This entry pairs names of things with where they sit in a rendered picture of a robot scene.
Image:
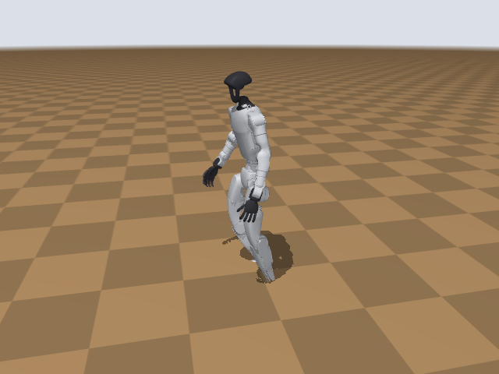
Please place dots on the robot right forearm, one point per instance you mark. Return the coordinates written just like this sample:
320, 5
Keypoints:
224, 155

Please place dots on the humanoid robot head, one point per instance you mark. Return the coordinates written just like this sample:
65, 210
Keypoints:
237, 81

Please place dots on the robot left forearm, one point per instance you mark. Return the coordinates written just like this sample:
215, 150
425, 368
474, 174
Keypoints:
262, 168

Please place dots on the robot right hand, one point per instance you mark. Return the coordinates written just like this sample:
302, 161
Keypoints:
209, 174

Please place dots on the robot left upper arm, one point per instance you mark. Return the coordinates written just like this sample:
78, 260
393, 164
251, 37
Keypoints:
257, 123

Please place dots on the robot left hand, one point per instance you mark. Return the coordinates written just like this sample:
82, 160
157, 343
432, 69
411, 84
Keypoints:
251, 206

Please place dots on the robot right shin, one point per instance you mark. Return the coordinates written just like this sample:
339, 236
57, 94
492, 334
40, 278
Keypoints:
244, 240

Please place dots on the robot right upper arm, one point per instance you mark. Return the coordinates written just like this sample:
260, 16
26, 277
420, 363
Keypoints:
231, 135

